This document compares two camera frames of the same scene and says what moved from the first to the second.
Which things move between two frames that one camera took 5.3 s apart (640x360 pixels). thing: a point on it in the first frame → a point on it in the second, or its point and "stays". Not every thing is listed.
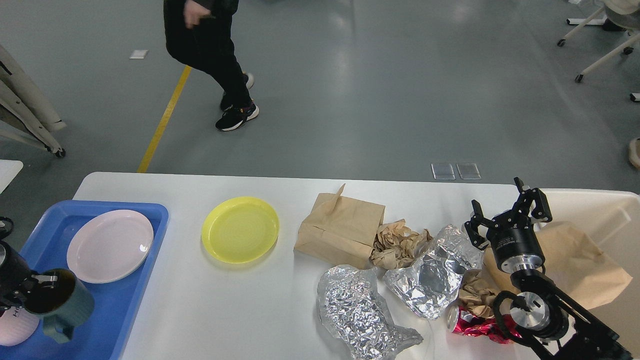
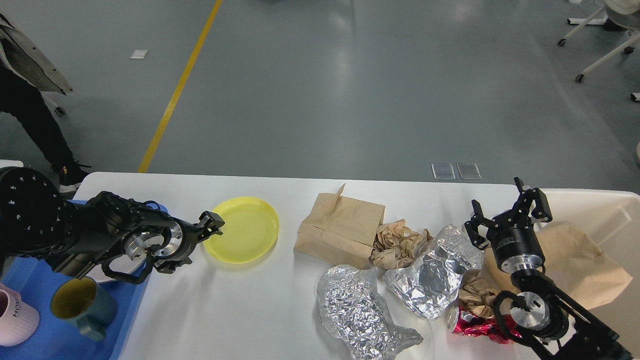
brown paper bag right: (583, 275) stays
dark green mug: (62, 302) → (83, 301)
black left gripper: (17, 281) → (180, 242)
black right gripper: (515, 244) stays
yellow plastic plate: (240, 230) stays
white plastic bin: (612, 217) stays
